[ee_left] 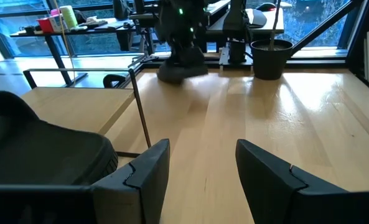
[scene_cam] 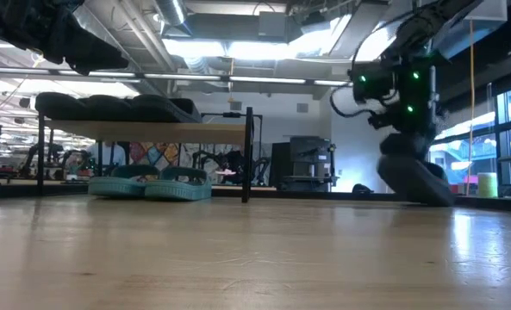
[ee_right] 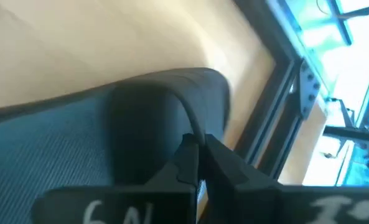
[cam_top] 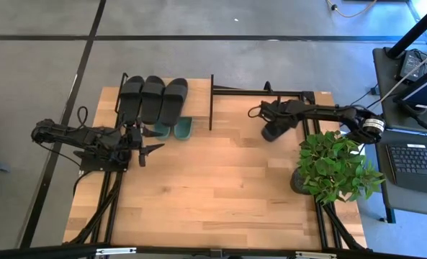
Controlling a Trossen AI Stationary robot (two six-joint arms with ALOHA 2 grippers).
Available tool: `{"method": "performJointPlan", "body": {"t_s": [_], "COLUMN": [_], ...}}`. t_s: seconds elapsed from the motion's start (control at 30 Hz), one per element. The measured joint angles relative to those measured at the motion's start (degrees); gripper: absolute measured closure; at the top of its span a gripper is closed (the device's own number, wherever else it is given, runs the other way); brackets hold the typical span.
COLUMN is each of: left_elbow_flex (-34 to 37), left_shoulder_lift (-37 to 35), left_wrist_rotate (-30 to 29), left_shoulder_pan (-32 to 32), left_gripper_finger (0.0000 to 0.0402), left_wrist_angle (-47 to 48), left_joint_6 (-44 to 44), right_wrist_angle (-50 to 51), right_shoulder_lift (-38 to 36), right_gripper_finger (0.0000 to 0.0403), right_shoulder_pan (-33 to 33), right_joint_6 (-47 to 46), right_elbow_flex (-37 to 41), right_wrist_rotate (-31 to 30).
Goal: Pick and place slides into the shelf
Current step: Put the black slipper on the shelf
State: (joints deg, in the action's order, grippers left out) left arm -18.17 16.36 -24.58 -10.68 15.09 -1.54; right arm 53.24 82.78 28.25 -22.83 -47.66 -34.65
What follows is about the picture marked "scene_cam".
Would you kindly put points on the colourful wall mural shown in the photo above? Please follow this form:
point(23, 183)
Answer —
point(151, 155)

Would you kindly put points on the black equipment cart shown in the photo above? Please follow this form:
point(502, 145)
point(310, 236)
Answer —
point(302, 163)

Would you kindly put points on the person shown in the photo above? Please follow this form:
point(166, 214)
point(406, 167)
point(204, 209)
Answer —
point(106, 155)

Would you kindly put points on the long ceiling light strip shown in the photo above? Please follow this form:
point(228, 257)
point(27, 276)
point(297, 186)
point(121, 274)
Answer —
point(173, 76)
point(272, 80)

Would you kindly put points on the green cup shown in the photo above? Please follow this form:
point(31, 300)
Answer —
point(487, 185)

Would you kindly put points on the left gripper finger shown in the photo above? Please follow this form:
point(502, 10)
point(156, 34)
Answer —
point(106, 62)

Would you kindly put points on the grey wall vent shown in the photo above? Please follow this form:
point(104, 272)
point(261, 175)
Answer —
point(303, 107)
point(236, 106)

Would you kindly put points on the grey ceiling box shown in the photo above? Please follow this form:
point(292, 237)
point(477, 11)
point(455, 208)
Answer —
point(272, 23)

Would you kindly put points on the large glass window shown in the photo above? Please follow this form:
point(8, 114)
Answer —
point(453, 150)

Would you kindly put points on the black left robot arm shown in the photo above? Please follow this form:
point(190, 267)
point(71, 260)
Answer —
point(14, 17)

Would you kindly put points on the round metal ceiling duct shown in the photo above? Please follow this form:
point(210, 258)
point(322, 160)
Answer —
point(171, 10)

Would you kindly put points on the green slide sandal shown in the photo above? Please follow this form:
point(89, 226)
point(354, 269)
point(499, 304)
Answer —
point(117, 187)
point(177, 189)

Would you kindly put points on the black aluminium table frame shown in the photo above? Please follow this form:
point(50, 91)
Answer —
point(307, 196)

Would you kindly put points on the small black rounded object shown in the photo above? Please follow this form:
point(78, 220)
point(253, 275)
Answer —
point(362, 188)

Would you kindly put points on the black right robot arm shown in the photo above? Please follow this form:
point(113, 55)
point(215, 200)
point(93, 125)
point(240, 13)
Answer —
point(427, 21)

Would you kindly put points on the wooden shelf black frame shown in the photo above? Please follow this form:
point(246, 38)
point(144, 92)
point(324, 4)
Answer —
point(151, 132)

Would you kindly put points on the black background robot arm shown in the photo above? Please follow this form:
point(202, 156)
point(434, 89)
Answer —
point(48, 161)
point(233, 163)

